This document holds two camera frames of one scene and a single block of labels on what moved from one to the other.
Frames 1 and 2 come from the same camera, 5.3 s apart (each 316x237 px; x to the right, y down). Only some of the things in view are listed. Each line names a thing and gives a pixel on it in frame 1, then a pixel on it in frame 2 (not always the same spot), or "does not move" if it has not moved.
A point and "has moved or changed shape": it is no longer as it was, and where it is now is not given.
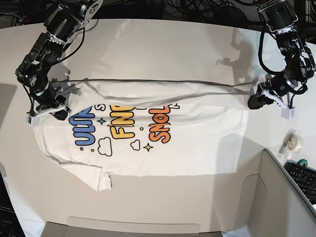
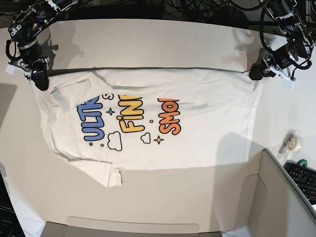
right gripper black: x=256 y=101 → x=256 y=72
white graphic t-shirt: x=141 y=127 has moved or changed shape
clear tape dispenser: x=292 y=143 does not move
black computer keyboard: x=305 y=177 does not move
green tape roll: x=303 y=162 does not move
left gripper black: x=61 y=114 → x=39 y=76
